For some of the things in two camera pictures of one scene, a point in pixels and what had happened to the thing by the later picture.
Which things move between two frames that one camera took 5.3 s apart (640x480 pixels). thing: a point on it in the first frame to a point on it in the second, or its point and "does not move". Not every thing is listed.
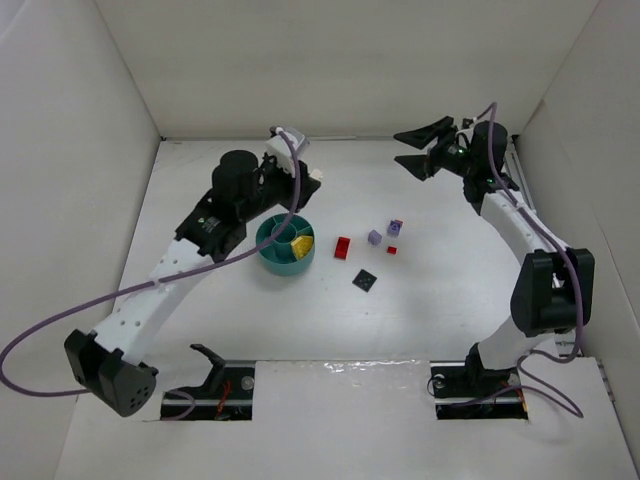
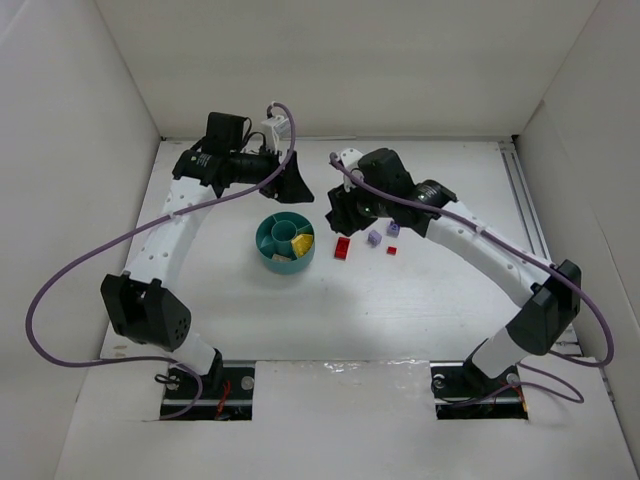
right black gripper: (435, 154) to (345, 211)
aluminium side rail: (520, 175) does not move
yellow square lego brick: (301, 246) does not move
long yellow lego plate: (302, 245) does not move
